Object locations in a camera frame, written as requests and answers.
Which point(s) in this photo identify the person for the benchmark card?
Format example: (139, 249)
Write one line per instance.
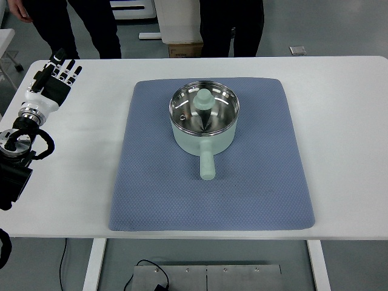
(100, 30)
(230, 27)

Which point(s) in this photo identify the grey metal plate with screws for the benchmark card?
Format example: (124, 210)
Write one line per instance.
(242, 279)

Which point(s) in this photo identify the cardboard box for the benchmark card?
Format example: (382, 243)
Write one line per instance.
(188, 50)

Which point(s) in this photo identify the white upright panel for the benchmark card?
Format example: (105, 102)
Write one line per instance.
(179, 21)

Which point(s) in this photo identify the white base foot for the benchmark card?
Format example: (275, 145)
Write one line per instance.
(150, 35)

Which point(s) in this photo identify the white appliance with black slot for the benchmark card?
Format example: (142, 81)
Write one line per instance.
(133, 9)

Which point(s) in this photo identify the grey square floor plate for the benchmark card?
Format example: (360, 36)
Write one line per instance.
(297, 50)

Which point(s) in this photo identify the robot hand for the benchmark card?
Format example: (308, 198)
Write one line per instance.
(45, 97)

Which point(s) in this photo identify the black power adapter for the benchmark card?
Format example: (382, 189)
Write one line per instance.
(162, 287)

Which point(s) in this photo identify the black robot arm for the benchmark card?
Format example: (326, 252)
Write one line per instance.
(12, 175)

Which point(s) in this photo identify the blue textured mat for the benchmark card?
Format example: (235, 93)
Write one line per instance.
(212, 200)

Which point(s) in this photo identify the glass lid with green knob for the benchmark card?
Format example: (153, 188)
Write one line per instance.
(224, 112)

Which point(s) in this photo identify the white table leg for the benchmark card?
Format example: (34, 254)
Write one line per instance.
(94, 266)
(319, 266)

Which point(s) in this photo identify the person's hand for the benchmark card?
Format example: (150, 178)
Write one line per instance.
(21, 12)

